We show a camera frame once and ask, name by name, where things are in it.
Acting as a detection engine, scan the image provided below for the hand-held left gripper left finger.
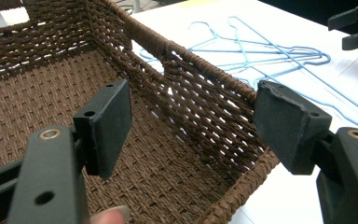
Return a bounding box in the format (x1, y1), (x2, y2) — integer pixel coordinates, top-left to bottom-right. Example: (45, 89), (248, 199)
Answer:
(73, 79), (133, 181)

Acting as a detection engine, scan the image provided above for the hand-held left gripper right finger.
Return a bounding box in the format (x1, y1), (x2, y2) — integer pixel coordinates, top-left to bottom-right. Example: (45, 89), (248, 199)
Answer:
(253, 79), (334, 175)

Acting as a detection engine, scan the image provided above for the brown woven basket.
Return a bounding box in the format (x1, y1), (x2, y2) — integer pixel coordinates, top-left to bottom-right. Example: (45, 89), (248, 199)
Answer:
(0, 0), (281, 224)

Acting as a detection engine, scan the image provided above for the blue wire hanger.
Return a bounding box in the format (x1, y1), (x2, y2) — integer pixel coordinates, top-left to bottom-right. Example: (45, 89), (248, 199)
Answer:
(215, 17), (327, 71)
(139, 21), (332, 73)
(227, 16), (358, 134)

